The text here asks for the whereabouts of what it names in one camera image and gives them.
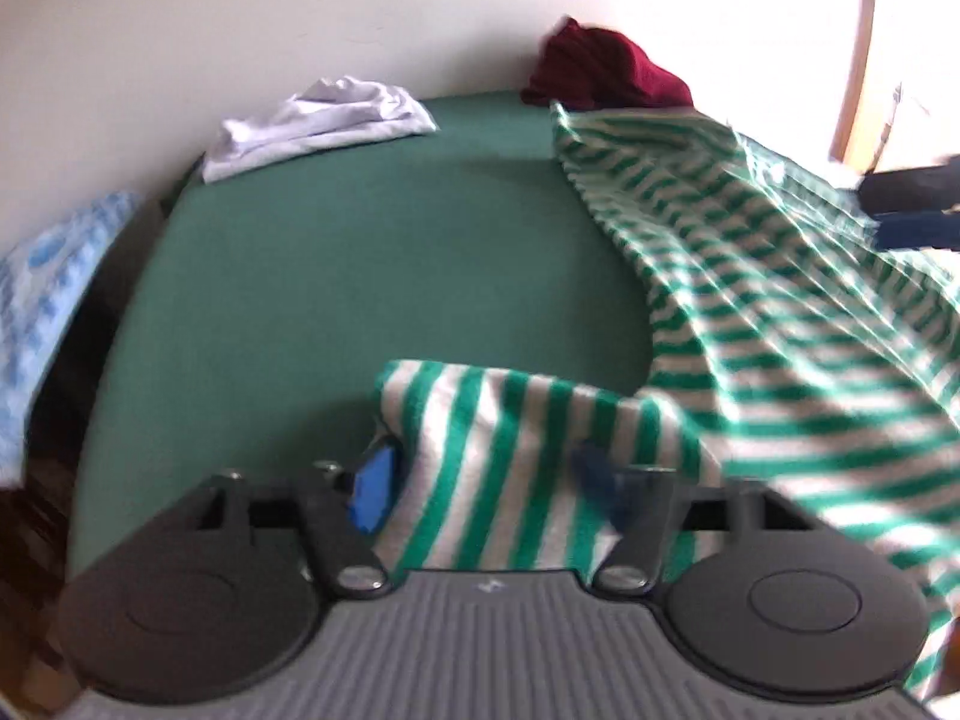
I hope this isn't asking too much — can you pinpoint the wooden window frame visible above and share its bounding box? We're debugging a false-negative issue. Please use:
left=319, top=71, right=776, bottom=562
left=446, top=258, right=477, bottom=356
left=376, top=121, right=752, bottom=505
left=828, top=0, right=880, bottom=166

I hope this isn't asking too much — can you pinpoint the white cloth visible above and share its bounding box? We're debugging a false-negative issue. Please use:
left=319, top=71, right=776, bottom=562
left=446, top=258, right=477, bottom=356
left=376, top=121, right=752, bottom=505
left=202, top=76, right=438, bottom=184

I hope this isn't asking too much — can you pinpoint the green white striped garment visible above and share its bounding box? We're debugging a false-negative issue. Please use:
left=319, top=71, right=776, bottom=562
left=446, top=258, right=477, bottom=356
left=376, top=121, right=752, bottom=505
left=373, top=101, right=960, bottom=706

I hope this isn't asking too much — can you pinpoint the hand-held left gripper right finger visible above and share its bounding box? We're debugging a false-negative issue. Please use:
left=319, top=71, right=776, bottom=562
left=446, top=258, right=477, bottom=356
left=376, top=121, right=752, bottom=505
left=574, top=441, right=820, bottom=597

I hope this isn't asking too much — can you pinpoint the blue white patterned blanket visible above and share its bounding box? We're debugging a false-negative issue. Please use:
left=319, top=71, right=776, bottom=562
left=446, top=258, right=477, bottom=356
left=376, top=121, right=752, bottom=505
left=0, top=191, right=143, bottom=485

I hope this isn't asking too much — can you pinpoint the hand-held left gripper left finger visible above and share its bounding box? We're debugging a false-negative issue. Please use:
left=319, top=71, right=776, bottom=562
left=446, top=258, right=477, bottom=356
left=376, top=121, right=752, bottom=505
left=180, top=439, right=400, bottom=601

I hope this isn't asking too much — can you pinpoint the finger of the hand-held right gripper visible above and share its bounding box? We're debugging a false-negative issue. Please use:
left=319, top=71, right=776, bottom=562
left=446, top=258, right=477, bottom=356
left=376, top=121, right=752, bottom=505
left=857, top=156, right=960, bottom=215
left=872, top=210, right=960, bottom=251

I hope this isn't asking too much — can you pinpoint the dark red cloth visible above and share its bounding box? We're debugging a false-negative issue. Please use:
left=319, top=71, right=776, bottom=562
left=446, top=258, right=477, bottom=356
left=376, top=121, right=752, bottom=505
left=521, top=15, right=695, bottom=112

